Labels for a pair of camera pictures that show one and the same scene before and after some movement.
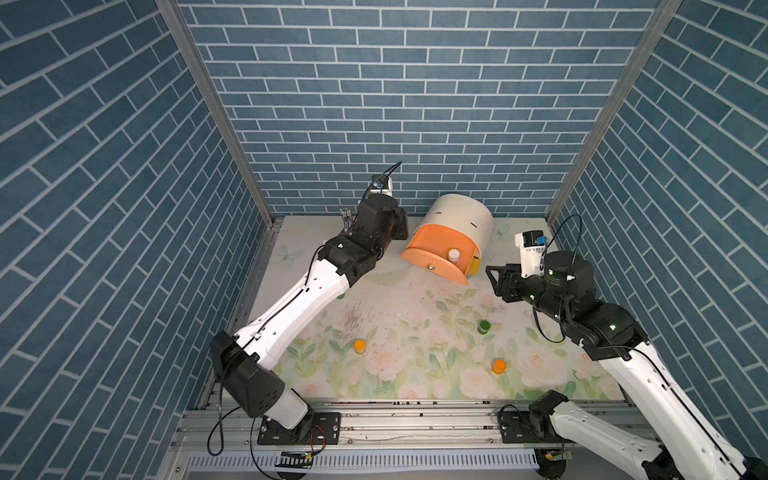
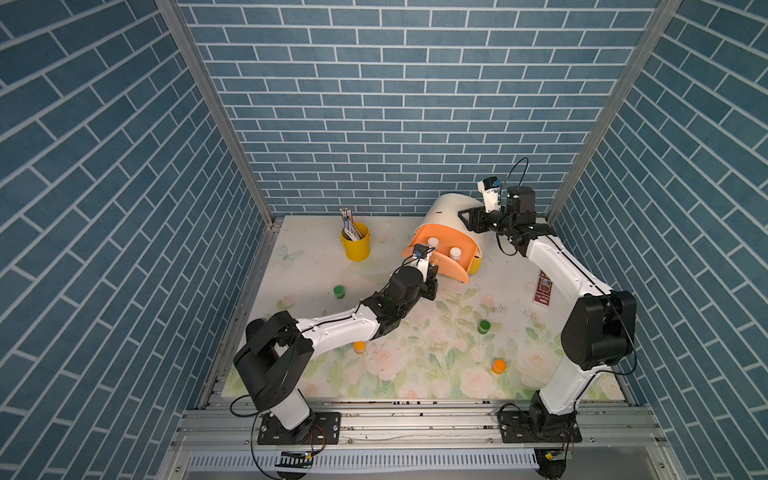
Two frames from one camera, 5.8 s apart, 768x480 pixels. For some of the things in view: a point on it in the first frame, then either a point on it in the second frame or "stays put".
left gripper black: x=397 y=221 → x=429 y=286
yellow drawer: x=474 y=266 stays put
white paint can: x=453 y=255 stays put
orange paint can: x=498 y=367 stays put
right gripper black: x=508 y=276 → x=477 y=217
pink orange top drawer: x=429 y=247 stays put
